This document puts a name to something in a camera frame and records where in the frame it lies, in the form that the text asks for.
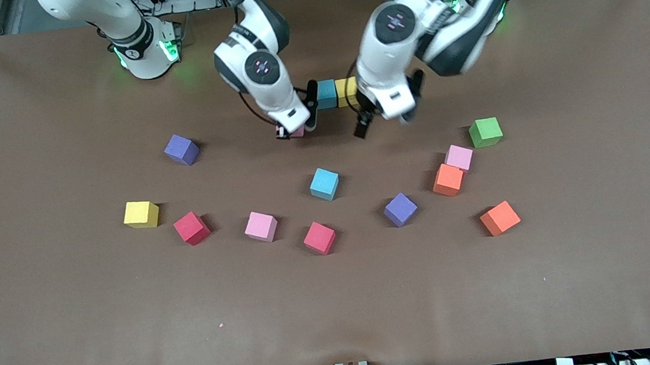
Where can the yellow foam cube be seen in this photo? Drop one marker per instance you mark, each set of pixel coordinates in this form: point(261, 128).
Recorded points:
point(346, 91)
point(140, 213)

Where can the pink foam cube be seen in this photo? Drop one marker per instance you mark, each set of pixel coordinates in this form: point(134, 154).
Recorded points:
point(459, 157)
point(261, 226)
point(297, 131)

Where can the green foam cube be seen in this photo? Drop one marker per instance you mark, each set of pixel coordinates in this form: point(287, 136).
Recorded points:
point(485, 131)

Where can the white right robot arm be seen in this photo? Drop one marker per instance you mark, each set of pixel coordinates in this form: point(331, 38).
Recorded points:
point(275, 93)

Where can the orange foam cube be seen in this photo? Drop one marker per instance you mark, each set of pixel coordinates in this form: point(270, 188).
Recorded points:
point(500, 217)
point(447, 179)

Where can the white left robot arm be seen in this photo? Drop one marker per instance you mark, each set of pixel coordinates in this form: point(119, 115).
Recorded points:
point(384, 59)

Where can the red foam cube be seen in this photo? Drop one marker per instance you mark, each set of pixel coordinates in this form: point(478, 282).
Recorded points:
point(191, 228)
point(319, 237)

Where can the purple foam cube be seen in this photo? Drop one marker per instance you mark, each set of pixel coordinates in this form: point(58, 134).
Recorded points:
point(400, 208)
point(180, 149)

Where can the blue foam cube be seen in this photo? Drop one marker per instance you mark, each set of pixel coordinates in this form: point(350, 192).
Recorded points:
point(327, 93)
point(324, 182)

